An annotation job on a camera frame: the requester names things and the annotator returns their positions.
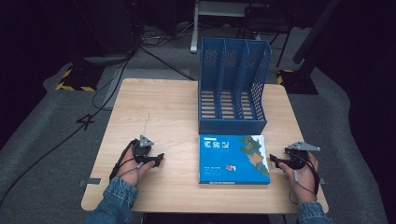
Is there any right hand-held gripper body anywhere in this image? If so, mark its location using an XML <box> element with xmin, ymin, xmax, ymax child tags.
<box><xmin>283</xmin><ymin>141</ymin><xmax>321</xmax><ymax>171</ymax></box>

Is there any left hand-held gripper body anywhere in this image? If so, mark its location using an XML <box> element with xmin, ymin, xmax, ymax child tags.
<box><xmin>132</xmin><ymin>134</ymin><xmax>155</xmax><ymax>164</ymax></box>

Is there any blue book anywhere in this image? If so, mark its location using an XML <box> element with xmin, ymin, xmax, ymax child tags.
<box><xmin>198</xmin><ymin>133</ymin><xmax>271</xmax><ymax>186</ymax></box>

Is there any blue plastic file rack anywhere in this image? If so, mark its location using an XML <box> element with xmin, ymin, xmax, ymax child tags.
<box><xmin>197</xmin><ymin>36</ymin><xmax>273</xmax><ymax>136</ymax></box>

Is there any person's left hand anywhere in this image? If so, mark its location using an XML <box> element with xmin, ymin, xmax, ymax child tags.
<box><xmin>115</xmin><ymin>140</ymin><xmax>156</xmax><ymax>188</ymax></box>

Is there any person's right hand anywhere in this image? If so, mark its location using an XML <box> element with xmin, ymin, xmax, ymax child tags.
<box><xmin>277</xmin><ymin>151</ymin><xmax>320</xmax><ymax>205</ymax></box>

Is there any person's left denim sleeve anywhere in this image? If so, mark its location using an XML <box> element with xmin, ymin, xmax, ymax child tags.
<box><xmin>85</xmin><ymin>176</ymin><xmax>139</xmax><ymax>224</ymax></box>

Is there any person's denim sleeve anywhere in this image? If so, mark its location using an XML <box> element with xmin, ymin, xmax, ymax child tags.
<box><xmin>85</xmin><ymin>176</ymin><xmax>139</xmax><ymax>224</ymax></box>
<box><xmin>297</xmin><ymin>201</ymin><xmax>333</xmax><ymax>224</ymax></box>

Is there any person's right denim sleeve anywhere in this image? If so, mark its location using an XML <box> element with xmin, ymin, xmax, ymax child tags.
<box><xmin>297</xmin><ymin>201</ymin><xmax>333</xmax><ymax>224</ymax></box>

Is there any black stand with striped base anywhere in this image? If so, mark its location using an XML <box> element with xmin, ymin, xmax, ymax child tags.
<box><xmin>276</xmin><ymin>0</ymin><xmax>342</xmax><ymax>95</ymax></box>

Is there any yellow black striped stand base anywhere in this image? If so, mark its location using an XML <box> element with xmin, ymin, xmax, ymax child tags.
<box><xmin>55</xmin><ymin>63</ymin><xmax>106</xmax><ymax>92</ymax></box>

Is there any white desk leg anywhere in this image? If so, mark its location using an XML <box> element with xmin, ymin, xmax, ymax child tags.
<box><xmin>190</xmin><ymin>0</ymin><xmax>260</xmax><ymax>54</ymax></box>

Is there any black chair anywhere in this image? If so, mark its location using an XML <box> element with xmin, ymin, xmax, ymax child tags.
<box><xmin>236</xmin><ymin>3</ymin><xmax>297</xmax><ymax>68</ymax></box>

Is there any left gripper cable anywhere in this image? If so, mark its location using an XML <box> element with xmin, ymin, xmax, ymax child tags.
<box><xmin>108</xmin><ymin>139</ymin><xmax>146</xmax><ymax>183</ymax></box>

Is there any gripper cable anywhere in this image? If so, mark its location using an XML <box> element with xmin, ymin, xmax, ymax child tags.
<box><xmin>289</xmin><ymin>152</ymin><xmax>321</xmax><ymax>205</ymax></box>
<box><xmin>108</xmin><ymin>139</ymin><xmax>146</xmax><ymax>183</ymax></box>

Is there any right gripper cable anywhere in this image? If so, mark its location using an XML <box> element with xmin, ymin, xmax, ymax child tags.
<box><xmin>289</xmin><ymin>152</ymin><xmax>321</xmax><ymax>205</ymax></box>

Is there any grey table bracket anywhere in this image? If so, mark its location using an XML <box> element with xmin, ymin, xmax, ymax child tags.
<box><xmin>78</xmin><ymin>177</ymin><xmax>103</xmax><ymax>188</ymax></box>

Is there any black floor cable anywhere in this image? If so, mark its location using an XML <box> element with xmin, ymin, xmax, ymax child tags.
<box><xmin>0</xmin><ymin>46</ymin><xmax>138</xmax><ymax>208</ymax></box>

